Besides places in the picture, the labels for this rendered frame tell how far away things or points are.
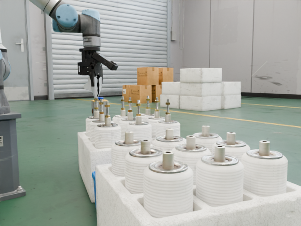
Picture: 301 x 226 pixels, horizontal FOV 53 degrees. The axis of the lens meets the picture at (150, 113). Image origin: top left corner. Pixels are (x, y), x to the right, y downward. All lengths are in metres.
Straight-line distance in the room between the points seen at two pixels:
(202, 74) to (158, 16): 4.25
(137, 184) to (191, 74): 3.31
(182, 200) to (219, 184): 0.09
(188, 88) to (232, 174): 3.39
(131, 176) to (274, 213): 0.30
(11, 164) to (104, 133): 0.35
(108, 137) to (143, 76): 4.09
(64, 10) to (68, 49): 5.37
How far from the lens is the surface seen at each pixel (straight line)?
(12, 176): 1.19
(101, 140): 1.06
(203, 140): 0.86
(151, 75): 5.06
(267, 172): 0.68
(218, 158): 0.63
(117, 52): 7.05
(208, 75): 3.89
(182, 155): 0.70
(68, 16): 1.16
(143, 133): 1.09
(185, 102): 3.99
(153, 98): 5.18
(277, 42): 6.65
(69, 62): 6.49
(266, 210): 0.65
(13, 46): 6.24
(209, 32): 7.73
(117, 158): 0.77
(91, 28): 1.30
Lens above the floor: 0.42
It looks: 7 degrees down
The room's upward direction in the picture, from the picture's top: straight up
